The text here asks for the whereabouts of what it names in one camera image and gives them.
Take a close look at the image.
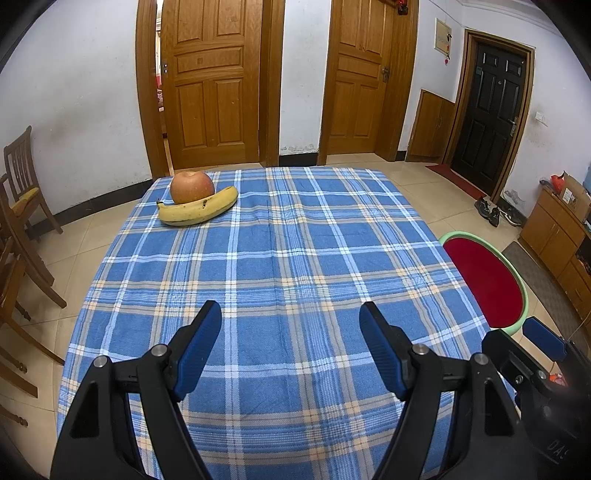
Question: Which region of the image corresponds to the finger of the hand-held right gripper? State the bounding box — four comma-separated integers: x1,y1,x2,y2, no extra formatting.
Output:
481,328,533,385
523,317,567,364

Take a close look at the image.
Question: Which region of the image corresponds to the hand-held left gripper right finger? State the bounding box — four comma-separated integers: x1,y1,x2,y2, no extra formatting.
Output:
359,302,539,480

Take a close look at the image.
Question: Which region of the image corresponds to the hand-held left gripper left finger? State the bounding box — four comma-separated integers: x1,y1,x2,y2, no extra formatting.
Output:
50,300,223,480

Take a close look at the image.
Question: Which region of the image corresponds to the red round stool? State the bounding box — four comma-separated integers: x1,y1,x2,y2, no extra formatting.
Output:
438,232,528,337

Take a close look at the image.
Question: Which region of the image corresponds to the brown floor mat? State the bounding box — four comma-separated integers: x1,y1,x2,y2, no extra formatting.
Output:
501,240,587,333

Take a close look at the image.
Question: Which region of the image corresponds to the wooden cabinet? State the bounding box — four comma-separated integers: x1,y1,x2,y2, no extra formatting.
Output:
518,185,591,324

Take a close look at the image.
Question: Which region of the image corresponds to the blue plaid tablecloth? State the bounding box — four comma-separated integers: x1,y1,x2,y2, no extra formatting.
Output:
58,167,520,480

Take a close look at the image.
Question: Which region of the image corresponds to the grey shoe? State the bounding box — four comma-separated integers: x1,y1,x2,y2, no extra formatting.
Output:
501,203,525,227

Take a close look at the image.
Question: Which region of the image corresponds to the yellow banana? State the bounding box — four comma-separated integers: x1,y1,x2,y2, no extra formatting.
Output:
156,185,239,227

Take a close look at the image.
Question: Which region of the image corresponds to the dark shoe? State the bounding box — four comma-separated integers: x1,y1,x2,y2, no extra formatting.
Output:
475,196,502,228

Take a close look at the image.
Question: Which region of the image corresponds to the cardboard box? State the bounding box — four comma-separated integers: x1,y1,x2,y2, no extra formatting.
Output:
561,172,591,220

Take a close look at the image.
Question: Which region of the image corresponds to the red apple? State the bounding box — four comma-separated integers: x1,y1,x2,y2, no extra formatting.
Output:
170,171,216,205

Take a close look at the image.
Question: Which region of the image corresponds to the red doormat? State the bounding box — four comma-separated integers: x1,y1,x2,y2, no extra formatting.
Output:
425,164,488,201

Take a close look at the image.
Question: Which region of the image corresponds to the black entrance door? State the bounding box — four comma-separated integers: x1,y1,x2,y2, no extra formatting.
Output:
444,28,536,201

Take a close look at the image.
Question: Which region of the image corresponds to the wooden door with panels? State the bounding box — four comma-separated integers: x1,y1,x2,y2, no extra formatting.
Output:
318,0,420,166
135,0,286,178

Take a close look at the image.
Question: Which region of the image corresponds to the low wooden wall cupboard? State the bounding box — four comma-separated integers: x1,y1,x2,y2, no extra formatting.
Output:
406,89,458,163

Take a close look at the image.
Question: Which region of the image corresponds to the beige wall panel box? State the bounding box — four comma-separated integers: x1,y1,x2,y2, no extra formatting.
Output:
435,17,453,58

